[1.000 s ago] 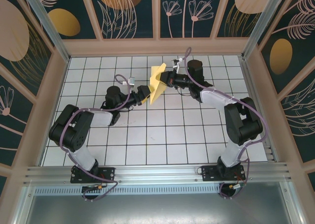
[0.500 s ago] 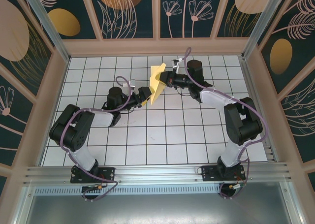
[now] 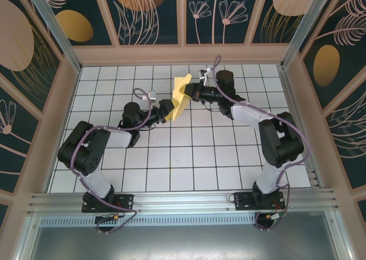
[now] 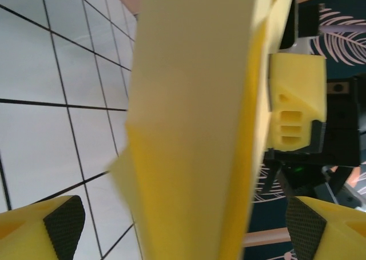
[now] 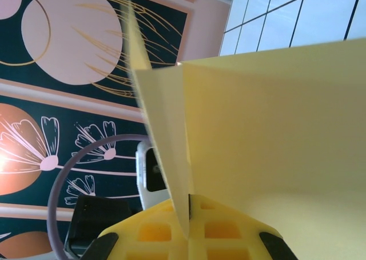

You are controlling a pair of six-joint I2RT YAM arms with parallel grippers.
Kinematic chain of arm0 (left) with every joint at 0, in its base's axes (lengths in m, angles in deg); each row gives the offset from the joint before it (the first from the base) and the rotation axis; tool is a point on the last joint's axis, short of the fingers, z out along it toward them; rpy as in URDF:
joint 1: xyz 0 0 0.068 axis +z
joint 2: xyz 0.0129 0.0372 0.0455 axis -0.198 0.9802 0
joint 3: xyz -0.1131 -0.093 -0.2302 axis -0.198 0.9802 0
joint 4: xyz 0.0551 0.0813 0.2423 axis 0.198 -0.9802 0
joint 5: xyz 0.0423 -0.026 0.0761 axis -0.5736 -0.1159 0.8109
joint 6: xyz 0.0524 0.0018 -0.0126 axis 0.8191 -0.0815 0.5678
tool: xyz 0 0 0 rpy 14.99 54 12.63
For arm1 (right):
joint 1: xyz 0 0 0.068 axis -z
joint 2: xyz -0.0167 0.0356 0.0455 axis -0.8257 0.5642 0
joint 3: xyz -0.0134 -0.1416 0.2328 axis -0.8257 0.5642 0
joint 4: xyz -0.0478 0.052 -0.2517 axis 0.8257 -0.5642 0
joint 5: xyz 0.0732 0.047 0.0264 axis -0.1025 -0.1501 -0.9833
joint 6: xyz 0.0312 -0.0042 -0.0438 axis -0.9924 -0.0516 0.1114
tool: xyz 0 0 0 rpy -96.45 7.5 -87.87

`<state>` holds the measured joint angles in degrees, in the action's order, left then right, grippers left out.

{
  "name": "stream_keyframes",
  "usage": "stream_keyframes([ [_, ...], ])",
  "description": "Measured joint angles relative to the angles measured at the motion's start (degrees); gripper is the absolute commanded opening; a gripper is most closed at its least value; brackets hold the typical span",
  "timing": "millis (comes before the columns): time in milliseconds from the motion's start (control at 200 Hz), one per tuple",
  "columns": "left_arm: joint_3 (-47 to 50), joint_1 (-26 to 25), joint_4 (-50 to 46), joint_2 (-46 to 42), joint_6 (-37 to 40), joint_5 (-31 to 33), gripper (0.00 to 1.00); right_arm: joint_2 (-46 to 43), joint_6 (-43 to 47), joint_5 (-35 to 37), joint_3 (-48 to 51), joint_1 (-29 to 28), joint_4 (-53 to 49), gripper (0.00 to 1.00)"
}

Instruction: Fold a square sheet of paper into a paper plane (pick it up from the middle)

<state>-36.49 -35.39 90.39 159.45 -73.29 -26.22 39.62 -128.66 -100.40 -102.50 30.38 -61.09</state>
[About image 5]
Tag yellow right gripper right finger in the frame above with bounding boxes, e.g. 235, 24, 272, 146
188, 193, 298, 260

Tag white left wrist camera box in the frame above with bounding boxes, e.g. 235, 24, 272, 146
135, 141, 174, 213

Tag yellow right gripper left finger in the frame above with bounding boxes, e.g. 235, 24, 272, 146
85, 198, 192, 260

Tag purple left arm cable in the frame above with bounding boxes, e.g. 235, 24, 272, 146
47, 133, 152, 260

